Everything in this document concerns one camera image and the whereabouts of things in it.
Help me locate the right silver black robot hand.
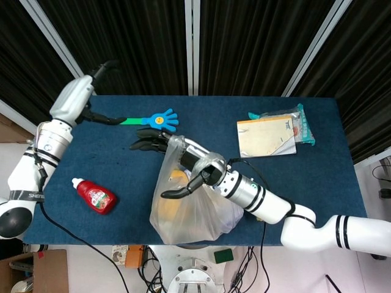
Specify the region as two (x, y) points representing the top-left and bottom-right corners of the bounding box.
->
(130, 128), (230, 200)

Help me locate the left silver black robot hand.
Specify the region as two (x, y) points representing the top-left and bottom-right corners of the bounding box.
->
(49, 60), (126, 128)

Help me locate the clear plastic bag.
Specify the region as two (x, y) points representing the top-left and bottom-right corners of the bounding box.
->
(148, 133), (245, 245)

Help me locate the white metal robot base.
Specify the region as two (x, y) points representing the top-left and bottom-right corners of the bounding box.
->
(166, 245), (227, 293)

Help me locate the blue green hand clapper toy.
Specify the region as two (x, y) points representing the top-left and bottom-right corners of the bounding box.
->
(119, 108), (180, 135)

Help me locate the black pleated curtain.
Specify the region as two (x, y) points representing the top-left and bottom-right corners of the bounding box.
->
(36, 0), (189, 96)
(0, 0), (88, 125)
(198, 0), (338, 97)
(291, 0), (391, 164)

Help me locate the cream paper booklet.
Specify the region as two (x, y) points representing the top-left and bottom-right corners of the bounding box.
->
(236, 115), (298, 159)

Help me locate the red ketchup bottle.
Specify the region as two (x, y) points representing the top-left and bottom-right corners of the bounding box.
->
(71, 178), (118, 215)

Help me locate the dark green block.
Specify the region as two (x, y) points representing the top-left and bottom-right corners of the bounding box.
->
(213, 248), (235, 264)

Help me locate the orange box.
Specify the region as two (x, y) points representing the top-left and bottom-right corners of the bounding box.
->
(125, 245), (145, 269)

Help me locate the teal clear snack packet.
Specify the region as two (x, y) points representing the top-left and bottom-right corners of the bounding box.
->
(247, 103), (316, 146)

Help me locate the small printed sticker packet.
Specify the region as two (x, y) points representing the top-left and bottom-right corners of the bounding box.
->
(111, 245), (129, 266)

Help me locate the blue felt table cover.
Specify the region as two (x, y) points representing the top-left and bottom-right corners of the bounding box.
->
(23, 95), (369, 247)

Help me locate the brown cardboard sheet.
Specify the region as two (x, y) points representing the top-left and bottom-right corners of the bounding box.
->
(32, 249), (69, 293)

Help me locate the thin black bar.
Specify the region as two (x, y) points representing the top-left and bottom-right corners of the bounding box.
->
(324, 274), (343, 293)

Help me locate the white partition frame rail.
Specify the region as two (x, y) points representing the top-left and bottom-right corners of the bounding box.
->
(354, 148), (391, 170)
(0, 99), (39, 135)

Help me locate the white partition frame post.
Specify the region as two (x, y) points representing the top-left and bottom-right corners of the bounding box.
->
(184, 0), (201, 96)
(280, 0), (353, 98)
(18, 0), (98, 96)

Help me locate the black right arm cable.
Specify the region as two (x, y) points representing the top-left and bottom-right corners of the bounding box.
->
(259, 222), (271, 293)

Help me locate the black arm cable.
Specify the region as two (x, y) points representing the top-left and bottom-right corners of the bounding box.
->
(259, 222), (271, 293)
(33, 152), (129, 293)

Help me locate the black cable bundle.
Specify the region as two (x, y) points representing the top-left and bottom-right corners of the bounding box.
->
(230, 245), (258, 293)
(137, 246), (167, 293)

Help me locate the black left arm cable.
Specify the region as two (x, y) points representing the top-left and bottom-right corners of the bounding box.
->
(33, 152), (129, 293)

